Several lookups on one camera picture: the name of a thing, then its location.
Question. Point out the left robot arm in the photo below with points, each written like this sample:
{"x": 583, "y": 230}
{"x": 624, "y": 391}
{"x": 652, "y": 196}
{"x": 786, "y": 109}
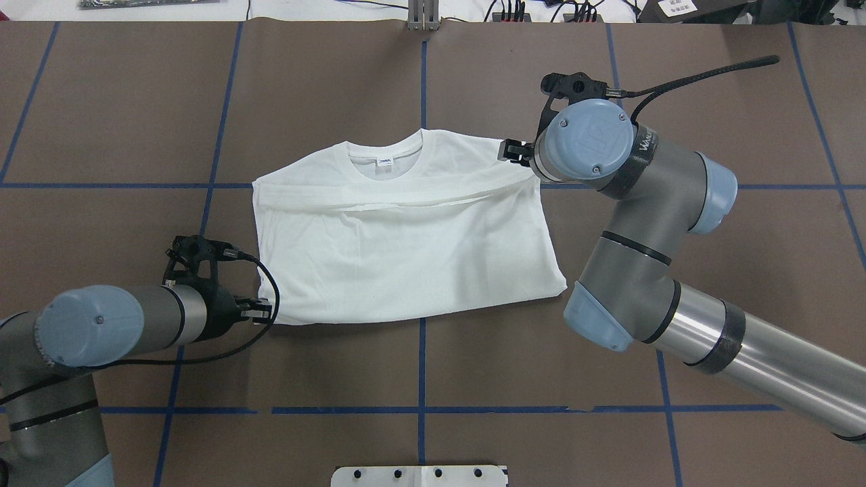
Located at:
{"x": 57, "y": 436}

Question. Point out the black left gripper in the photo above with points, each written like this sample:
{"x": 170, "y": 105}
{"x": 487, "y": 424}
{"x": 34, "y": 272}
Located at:
{"x": 219, "y": 314}

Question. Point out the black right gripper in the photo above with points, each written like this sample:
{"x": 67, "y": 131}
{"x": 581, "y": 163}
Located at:
{"x": 515, "y": 152}

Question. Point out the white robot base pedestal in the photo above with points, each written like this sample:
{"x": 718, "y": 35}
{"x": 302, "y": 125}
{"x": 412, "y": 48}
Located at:
{"x": 421, "y": 475}

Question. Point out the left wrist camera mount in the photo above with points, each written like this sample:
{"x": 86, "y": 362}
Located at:
{"x": 195, "y": 259}

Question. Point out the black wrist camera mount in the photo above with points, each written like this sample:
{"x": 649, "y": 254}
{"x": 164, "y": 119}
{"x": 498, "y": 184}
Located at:
{"x": 573, "y": 88}

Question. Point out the white long-sleeve printed shirt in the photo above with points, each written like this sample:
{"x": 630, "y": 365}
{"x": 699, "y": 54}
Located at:
{"x": 433, "y": 224}

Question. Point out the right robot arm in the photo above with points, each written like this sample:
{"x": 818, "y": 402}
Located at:
{"x": 625, "y": 293}

